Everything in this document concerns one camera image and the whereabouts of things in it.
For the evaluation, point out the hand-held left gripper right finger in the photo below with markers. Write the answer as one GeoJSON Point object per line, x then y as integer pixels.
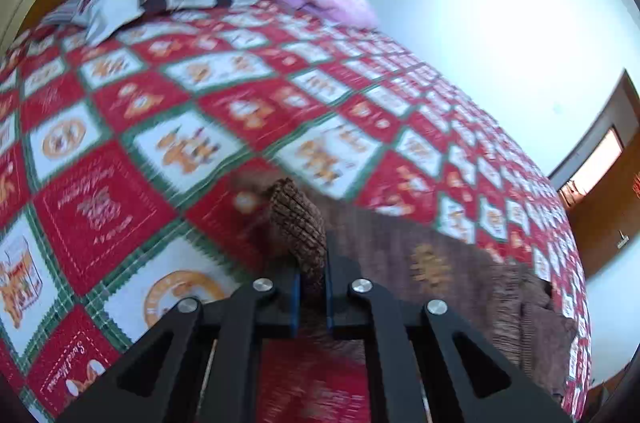
{"type": "Point", "coordinates": [329, 303]}

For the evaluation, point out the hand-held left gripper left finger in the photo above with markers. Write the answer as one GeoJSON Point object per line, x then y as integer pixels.
{"type": "Point", "coordinates": [295, 309]}

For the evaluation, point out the red checkered printed blanket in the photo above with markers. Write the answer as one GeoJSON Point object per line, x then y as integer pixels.
{"type": "Point", "coordinates": [150, 93]}

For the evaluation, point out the brown knit sweater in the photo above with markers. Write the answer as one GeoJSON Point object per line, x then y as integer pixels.
{"type": "Point", "coordinates": [400, 253]}

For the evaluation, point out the wooden door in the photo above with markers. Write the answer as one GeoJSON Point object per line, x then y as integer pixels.
{"type": "Point", "coordinates": [600, 213]}

